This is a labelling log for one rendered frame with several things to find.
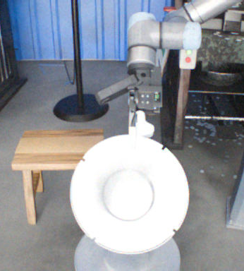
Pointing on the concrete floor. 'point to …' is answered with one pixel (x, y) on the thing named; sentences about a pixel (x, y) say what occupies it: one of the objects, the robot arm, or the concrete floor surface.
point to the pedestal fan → (87, 112)
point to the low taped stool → (50, 157)
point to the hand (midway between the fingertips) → (130, 145)
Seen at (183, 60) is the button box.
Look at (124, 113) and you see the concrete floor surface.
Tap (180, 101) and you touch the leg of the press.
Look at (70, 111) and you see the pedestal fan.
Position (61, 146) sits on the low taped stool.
